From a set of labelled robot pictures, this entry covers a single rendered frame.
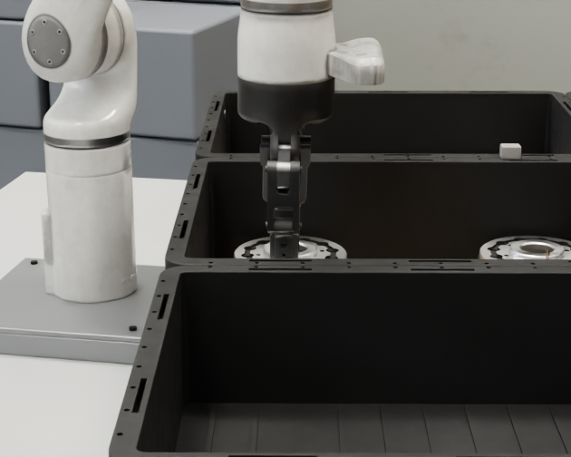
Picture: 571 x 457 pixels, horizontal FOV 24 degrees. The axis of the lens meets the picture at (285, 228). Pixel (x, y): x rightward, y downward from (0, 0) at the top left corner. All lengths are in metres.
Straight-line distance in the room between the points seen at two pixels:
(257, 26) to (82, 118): 0.44
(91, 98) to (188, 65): 1.27
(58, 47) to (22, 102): 1.51
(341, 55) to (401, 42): 2.83
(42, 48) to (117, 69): 0.09
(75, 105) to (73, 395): 0.31
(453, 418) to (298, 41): 0.30
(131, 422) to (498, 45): 3.16
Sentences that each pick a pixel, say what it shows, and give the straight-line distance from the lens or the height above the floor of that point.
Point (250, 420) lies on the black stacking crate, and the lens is 0.94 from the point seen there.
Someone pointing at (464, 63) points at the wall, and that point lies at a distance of 3.82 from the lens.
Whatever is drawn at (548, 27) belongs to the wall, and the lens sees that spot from 3.80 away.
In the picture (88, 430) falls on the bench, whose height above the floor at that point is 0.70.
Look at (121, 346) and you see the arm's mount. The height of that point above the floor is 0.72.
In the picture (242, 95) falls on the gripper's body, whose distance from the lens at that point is 1.01.
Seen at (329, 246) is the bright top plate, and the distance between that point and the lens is 1.20.
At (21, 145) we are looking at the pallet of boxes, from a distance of 2.90.
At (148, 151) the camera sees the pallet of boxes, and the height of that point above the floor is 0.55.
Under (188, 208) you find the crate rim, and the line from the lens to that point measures 1.08.
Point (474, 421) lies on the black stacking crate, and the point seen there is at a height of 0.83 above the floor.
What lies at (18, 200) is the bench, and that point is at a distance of 1.93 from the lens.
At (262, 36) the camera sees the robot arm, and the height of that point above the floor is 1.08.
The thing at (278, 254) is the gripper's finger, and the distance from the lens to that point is 1.02.
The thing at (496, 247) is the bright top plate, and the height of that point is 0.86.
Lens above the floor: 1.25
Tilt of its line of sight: 18 degrees down
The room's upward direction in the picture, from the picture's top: straight up
